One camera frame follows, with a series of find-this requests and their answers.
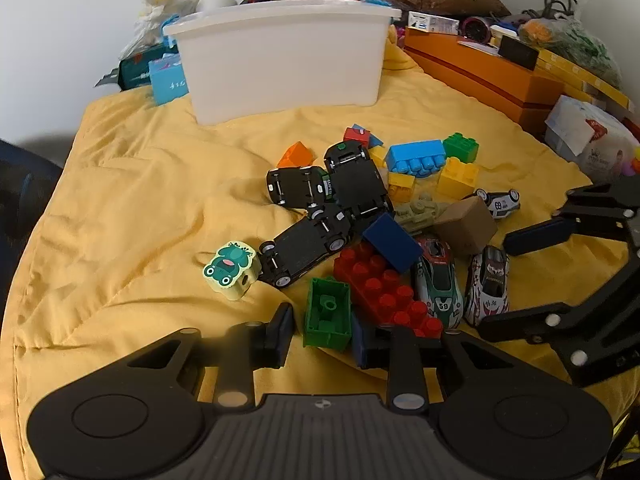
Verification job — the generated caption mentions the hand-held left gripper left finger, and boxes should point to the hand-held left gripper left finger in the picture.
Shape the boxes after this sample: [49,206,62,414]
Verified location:
[127,303,296,407]

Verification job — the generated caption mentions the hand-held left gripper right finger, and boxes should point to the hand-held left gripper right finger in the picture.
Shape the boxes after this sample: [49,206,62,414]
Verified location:
[351,310,542,408]

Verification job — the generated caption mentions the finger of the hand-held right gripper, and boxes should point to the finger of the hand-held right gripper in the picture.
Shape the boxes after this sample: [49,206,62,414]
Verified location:
[479,260,640,389]
[503,175,640,261]

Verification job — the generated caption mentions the green toy block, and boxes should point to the green toy block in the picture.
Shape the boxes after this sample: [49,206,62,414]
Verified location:
[303,276,353,351]
[443,132,480,164]

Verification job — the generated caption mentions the white race toy car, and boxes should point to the white race toy car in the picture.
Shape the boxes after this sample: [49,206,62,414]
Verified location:
[464,244,511,327]

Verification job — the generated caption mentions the green race toy car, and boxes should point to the green race toy car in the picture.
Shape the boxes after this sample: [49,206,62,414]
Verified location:
[411,236,464,330]

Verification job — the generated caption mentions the white plastic bin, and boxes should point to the white plastic bin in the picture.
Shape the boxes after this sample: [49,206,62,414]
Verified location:
[164,0,402,127]

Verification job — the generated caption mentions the small white toy car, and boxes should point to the small white toy car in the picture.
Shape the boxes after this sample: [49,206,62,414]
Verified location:
[472,188,522,220]

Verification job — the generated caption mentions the brown cube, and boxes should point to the brown cube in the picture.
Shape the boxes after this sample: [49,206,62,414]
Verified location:
[434,195,499,257]

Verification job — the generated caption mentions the large red toy block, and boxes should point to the large red toy block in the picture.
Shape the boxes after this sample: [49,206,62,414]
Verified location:
[333,244,445,339]

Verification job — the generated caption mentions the green frog wooden block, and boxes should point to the green frog wooden block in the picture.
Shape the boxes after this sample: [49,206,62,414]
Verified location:
[202,241,259,302]

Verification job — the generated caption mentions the dark toy car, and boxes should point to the dark toy car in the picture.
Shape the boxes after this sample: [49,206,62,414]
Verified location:
[266,164,335,209]
[323,142,394,222]
[257,204,352,289]

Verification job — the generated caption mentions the dark blue toy block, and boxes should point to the dark blue toy block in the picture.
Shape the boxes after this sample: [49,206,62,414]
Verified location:
[361,212,425,274]

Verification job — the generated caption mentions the white tissue pack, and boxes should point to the white tissue pack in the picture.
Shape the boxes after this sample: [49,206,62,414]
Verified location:
[544,94,640,186]

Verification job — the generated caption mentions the colourful plastic toy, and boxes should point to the colourful plastic toy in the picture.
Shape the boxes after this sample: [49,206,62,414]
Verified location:
[619,146,640,177]

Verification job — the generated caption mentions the olive toy tank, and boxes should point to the olive toy tank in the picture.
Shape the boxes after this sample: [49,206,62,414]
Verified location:
[394,193,452,234]

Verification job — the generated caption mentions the light blue long toy block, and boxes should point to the light blue long toy block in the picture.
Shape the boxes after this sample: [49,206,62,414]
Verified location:
[387,142,447,179]

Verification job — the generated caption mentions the orange wooden cabinet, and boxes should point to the orange wooden cabinet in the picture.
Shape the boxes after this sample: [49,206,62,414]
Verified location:
[403,26,566,133]

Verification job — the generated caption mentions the yellow flat boxes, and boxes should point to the yellow flat boxes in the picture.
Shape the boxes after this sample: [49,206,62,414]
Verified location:
[532,45,633,108]

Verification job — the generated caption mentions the orange toy block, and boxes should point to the orange toy block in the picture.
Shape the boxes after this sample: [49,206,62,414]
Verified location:
[276,140,316,169]

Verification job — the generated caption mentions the small black box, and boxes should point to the small black box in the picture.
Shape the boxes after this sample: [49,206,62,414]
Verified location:
[499,35,541,69]

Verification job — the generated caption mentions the white paper slip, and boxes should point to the white paper slip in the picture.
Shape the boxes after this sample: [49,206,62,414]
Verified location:
[457,39,502,57]

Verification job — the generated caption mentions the green mesh bag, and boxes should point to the green mesh bag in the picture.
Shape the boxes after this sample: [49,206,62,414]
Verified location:
[519,12,623,91]

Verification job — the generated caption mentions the yellow blanket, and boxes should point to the yellow blanket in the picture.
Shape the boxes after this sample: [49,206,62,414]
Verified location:
[5,42,631,480]

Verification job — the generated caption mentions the pink round object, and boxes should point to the pink round object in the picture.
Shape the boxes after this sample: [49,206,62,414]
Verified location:
[459,16,495,44]

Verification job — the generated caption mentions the small white carton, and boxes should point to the small white carton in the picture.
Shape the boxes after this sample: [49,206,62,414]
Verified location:
[406,10,460,37]

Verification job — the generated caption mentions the light blue small box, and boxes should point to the light blue small box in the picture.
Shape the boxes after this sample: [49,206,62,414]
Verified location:
[149,54,190,107]

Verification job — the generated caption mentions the teal box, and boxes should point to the teal box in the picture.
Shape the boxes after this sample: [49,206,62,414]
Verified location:
[95,42,178,92]

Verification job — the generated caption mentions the clear plastic bag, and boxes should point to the clear plastic bag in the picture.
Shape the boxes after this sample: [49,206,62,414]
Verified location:
[119,0,201,58]

